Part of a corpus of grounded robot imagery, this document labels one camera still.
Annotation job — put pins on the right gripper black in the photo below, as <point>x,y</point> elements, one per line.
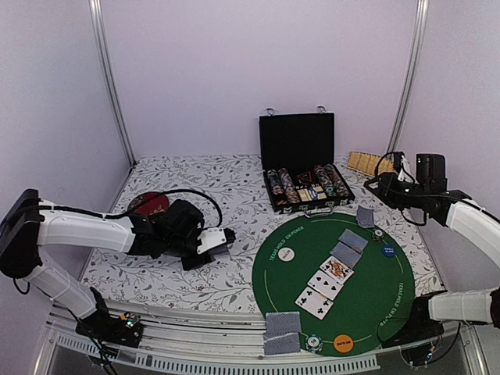
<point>386,190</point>

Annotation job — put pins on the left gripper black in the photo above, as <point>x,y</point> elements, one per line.
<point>191,264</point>

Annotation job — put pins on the blue grey cloth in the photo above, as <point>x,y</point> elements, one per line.
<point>219,250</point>

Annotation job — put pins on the blue small blind button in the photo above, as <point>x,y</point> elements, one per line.
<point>389,251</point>

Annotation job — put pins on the dealt card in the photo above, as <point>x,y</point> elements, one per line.
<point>284,343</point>
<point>283,322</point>
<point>365,217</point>

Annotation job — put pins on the white dealer button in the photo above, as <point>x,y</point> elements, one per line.
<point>286,254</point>

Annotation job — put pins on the board card face down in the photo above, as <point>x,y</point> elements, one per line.
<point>353,240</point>
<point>345,254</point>

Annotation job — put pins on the face up clubs card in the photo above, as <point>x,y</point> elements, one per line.
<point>314,303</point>

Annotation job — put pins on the face up court card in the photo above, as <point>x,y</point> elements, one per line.
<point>336,269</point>

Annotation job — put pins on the face up spades card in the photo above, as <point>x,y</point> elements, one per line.
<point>325,285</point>

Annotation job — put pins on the green white poker chip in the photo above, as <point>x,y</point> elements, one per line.
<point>313,343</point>

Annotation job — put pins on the orange big blind button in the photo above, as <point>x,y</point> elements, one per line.
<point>343,343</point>

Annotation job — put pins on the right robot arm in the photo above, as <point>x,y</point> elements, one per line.
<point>237,184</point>

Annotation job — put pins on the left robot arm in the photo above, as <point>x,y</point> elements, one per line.
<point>33,223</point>

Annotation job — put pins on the woven bamboo tray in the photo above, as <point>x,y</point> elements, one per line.
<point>367,163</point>

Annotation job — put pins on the red floral plate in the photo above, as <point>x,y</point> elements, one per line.
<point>149,203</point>

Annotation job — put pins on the poker chip row far right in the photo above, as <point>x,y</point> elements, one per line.
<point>336,180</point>

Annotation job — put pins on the poker chip row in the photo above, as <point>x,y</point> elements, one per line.
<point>336,180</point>
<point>325,181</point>
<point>277,190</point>
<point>288,186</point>

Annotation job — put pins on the poker chip row far left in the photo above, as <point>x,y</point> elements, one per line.
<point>277,190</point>

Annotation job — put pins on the playing card deck box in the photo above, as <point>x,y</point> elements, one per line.
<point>311,193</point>

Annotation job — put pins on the green round poker mat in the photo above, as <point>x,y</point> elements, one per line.
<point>380,287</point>

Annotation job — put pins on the triangular all in card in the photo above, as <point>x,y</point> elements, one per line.
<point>305,179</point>

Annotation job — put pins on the black poker chip case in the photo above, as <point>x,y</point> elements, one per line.
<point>298,142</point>

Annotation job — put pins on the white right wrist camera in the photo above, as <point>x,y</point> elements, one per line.
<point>402,167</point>

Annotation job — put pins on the front aluminium rail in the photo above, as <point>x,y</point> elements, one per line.
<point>182,342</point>

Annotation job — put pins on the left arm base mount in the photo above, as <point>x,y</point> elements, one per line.
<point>125,330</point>

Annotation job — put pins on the right aluminium frame post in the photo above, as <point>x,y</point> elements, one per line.
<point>416,45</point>

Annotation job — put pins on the aluminium frame post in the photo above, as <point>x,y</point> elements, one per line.
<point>416,45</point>
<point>104,57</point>

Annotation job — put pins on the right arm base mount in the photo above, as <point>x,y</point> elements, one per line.
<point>418,326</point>

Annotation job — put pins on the left aluminium frame post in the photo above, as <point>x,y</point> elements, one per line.
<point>104,57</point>

